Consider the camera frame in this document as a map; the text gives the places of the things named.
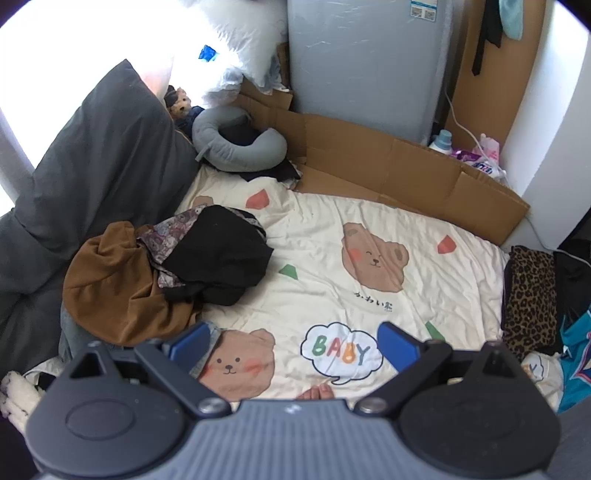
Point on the white detergent bottle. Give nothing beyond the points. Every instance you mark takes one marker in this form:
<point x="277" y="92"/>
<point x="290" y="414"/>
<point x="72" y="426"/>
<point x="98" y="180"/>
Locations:
<point x="443" y="143"/>

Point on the upright cardboard panel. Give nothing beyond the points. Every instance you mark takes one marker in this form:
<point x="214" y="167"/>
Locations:
<point x="521" y="69"/>

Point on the grey neck pillow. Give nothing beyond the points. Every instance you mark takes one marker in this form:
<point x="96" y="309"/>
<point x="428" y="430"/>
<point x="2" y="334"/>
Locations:
<point x="258" y="154"/>

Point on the black hanging clothing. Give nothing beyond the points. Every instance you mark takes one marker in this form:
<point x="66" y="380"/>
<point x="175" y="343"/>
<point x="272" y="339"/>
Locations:
<point x="491" y="23"/>

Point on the leopard print garment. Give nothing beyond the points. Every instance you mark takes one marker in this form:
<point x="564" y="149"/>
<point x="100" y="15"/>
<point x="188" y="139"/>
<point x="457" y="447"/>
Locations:
<point x="531" y="295"/>

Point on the brown teddy bear toy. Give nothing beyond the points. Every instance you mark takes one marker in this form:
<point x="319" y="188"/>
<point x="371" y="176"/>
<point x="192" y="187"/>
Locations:
<point x="180" y="104"/>

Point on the light blue hanging cloth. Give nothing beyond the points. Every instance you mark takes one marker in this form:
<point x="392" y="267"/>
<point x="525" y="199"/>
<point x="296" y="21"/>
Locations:
<point x="512" y="18"/>

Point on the white fluffy cloth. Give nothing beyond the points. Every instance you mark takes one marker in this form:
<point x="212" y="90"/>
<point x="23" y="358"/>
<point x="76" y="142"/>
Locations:
<point x="16" y="392"/>

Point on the pink plastic packet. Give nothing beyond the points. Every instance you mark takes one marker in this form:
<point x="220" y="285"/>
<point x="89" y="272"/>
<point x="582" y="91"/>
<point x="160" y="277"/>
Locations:
<point x="485" y="154"/>

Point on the person's bare foot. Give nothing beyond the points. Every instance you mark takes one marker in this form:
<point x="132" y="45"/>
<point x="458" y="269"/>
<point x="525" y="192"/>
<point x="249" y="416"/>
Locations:
<point x="318" y="393"/>

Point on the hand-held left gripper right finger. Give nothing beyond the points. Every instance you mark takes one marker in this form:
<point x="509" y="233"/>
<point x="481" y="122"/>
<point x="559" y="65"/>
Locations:
<point x="399" y="344"/>

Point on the flattened cardboard sheet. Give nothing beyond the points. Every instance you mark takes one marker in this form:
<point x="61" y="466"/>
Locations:
<point x="392" y="170"/>

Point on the black folded garment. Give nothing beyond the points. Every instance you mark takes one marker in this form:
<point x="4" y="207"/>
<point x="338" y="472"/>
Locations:
<point x="572" y="286"/>

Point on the brown garment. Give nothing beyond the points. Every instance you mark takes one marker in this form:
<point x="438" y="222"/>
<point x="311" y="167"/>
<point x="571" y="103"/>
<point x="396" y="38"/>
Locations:
<point x="106" y="295"/>

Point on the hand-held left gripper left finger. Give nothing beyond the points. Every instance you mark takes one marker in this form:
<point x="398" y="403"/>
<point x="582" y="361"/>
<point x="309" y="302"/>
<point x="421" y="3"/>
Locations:
<point x="189" y="344"/>

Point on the teal jersey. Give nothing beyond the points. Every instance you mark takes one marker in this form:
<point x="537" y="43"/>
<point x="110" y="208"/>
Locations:
<point x="577" y="364"/>

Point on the black bear print pants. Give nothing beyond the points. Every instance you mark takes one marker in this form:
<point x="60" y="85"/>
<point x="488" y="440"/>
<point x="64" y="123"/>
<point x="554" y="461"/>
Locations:
<point x="217" y="254"/>

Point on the cream bear print bedsheet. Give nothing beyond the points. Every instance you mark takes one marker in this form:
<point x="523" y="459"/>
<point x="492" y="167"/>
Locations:
<point x="323" y="217"/>

